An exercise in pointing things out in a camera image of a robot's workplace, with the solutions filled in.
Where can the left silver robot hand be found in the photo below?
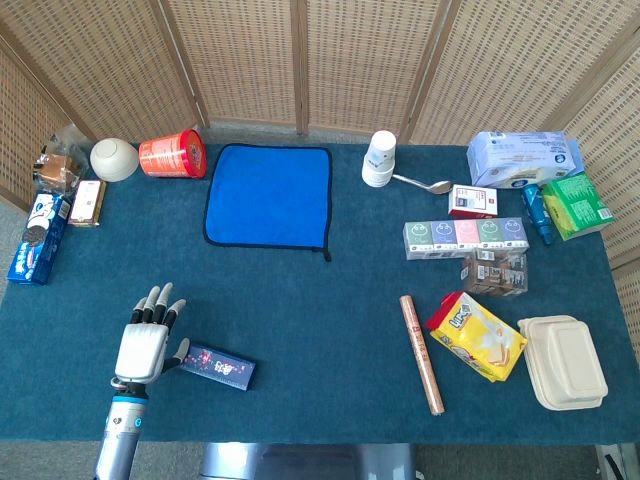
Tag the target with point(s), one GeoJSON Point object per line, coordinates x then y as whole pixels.
{"type": "Point", "coordinates": [142, 350]}

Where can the blue glasses case grey lining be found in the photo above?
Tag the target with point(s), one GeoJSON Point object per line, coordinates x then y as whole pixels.
{"type": "Point", "coordinates": [220, 366]}

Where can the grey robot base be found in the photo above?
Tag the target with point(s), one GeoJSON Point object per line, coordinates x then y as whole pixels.
{"type": "Point", "coordinates": [310, 462]}

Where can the blue Oreo cookie box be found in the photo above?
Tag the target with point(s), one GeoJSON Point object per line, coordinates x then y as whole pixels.
{"type": "Point", "coordinates": [37, 240]}

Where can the small brown white box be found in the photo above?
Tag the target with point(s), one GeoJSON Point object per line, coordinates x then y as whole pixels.
{"type": "Point", "coordinates": [86, 202]}

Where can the teal table cloth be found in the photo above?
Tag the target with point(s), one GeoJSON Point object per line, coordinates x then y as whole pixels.
{"type": "Point", "coordinates": [325, 310]}

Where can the cream bowl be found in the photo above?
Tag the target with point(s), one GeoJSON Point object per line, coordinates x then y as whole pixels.
{"type": "Point", "coordinates": [114, 160]}

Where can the orange red-lidded can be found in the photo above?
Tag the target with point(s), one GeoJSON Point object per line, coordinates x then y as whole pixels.
{"type": "Point", "coordinates": [170, 157]}

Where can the clear bag with bread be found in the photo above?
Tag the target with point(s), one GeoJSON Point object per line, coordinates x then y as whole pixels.
{"type": "Point", "coordinates": [57, 170]}

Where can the blue cloth black trim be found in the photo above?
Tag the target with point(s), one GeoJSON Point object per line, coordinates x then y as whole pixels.
{"type": "Point", "coordinates": [270, 195]}

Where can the white paper cup stack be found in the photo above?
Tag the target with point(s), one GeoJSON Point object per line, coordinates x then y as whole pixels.
{"type": "Point", "coordinates": [379, 162]}

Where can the wicker folding screen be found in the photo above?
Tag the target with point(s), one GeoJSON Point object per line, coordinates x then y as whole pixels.
{"type": "Point", "coordinates": [240, 60]}

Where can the yellow Lipo snack bag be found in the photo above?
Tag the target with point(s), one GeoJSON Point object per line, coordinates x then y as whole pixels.
{"type": "Point", "coordinates": [475, 340]}

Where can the metal spoon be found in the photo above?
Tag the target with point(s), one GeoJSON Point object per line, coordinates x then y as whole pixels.
{"type": "Point", "coordinates": [440, 187]}

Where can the pastel pocket tissue multipack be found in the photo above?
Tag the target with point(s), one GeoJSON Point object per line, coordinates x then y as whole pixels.
{"type": "Point", "coordinates": [465, 237]}

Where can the small white red box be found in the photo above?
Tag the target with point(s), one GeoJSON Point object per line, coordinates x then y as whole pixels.
{"type": "Point", "coordinates": [472, 201]}

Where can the brown clear-wrapped pack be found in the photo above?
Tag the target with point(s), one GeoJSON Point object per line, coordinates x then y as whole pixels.
{"type": "Point", "coordinates": [497, 275]}

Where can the blue bottle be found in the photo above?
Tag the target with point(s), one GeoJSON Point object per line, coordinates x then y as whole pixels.
{"type": "Point", "coordinates": [536, 207]}

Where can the beige lunch box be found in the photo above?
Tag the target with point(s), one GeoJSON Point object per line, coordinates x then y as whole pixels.
{"type": "Point", "coordinates": [565, 362]}

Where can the white blue tissue pack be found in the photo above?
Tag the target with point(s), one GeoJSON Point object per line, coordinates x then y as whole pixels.
{"type": "Point", "coordinates": [522, 160]}

